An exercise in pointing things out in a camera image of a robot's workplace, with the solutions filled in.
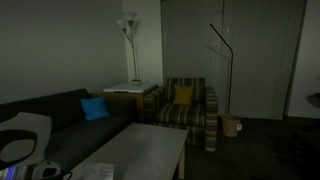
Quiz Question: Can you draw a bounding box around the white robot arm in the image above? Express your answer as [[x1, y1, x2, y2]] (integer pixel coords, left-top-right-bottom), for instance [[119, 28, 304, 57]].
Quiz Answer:
[[0, 112, 67, 180]]

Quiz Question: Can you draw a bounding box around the yellow cushion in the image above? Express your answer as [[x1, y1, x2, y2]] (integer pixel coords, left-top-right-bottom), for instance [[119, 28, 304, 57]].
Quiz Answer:
[[173, 85, 194, 105]]

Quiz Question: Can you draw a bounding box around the small bowl lamp base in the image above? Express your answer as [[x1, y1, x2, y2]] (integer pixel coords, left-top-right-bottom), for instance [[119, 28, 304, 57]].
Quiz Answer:
[[131, 79, 141, 86]]

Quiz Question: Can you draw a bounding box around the striped armchair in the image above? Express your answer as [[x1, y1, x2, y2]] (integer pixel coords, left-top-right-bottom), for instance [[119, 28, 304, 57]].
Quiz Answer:
[[143, 77, 218, 152]]

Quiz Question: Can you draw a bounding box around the wooden side table white top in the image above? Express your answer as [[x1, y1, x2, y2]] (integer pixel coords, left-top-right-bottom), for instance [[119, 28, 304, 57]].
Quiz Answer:
[[102, 83, 158, 123]]

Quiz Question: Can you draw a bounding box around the grey coffee table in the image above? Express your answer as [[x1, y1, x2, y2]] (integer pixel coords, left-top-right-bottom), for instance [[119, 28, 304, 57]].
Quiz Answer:
[[71, 123, 188, 180]]

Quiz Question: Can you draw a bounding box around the blue throw pillow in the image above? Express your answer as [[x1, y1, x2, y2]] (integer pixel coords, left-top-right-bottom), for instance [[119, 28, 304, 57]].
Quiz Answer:
[[80, 97, 110, 121]]

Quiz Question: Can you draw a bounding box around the white multi-head floor lamp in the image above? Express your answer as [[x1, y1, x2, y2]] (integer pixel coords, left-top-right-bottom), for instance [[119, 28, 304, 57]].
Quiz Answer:
[[117, 12, 140, 80]]

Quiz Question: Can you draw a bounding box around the wicker waste basket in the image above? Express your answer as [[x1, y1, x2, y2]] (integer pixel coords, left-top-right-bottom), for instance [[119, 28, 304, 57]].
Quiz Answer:
[[221, 114, 241, 137]]

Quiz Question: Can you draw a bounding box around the thin black floor lamp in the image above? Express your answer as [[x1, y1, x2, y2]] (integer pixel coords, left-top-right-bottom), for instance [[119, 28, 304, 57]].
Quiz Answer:
[[209, 23, 234, 114]]

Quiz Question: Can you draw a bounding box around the white paper sheet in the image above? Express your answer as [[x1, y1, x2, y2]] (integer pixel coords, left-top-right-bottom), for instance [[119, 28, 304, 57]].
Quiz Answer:
[[83, 163, 114, 180]]

